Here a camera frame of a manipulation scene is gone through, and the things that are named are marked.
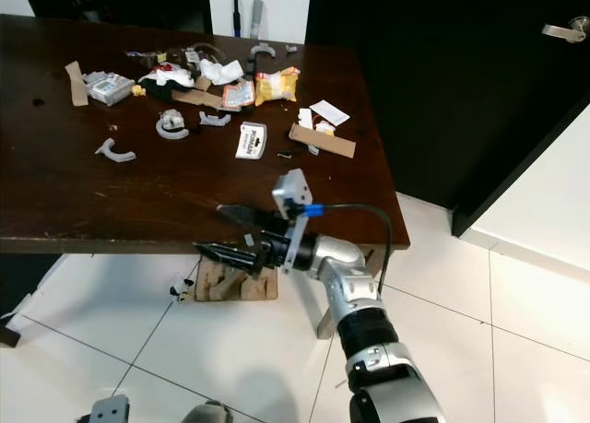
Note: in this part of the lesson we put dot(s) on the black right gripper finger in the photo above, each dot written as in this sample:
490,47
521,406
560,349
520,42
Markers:
249,217
229,253

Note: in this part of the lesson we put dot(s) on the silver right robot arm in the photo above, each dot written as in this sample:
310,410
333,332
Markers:
355,294

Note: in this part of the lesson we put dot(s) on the light wooden block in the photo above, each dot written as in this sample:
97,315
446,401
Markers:
235,280

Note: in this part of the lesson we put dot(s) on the white box with black print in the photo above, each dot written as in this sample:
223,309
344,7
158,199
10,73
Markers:
252,141

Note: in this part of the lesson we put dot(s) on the small grey curved part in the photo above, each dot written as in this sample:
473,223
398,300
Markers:
216,121

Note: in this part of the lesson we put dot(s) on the long brown cardboard piece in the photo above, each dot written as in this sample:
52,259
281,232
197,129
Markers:
324,142

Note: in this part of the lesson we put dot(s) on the small white paper scrap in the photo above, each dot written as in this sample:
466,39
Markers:
305,119

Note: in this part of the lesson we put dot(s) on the dark brown wooden table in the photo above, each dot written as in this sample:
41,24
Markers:
129,191

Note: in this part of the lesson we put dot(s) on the grey round plastic part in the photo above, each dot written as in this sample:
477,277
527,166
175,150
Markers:
172,124

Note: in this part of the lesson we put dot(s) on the orange snack packet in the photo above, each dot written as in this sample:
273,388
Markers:
239,95

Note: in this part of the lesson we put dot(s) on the flat brown cardboard scrap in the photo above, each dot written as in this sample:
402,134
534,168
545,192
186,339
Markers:
199,98

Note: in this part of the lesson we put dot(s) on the white paper card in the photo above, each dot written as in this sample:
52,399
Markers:
329,113

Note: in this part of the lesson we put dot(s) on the yellow snack bag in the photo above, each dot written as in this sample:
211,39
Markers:
277,85

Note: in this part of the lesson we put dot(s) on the crumpled white paper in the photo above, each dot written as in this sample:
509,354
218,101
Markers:
221,71

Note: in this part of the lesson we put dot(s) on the large grey curved part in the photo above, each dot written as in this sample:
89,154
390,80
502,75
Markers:
114,152

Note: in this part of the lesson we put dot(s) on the red white black wrapper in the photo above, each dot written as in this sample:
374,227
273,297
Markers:
168,76

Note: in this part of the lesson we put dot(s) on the small yellow scrap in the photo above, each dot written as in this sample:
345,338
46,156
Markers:
139,90

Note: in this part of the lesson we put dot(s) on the grey plastic clamp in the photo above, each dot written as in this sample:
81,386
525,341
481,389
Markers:
263,48

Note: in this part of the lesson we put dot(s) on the clear plastic wrapper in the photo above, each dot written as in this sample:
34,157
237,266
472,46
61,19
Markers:
186,53

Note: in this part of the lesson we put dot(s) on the silver foil packet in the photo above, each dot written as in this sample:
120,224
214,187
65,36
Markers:
111,88

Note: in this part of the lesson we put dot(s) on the grey stick tool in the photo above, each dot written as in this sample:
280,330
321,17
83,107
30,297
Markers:
256,18

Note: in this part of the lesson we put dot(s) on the blue black stick tool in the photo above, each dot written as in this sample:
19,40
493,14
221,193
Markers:
237,16

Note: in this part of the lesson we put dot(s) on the narrow brown cardboard strip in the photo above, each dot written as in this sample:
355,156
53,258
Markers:
76,83

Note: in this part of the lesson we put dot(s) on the black door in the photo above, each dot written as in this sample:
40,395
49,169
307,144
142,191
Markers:
452,91

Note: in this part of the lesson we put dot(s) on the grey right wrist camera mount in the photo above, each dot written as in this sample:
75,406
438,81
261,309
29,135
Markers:
292,195

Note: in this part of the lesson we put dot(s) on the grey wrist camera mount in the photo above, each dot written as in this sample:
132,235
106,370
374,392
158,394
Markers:
292,195
111,410

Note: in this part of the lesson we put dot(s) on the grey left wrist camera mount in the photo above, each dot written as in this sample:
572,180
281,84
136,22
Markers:
111,410

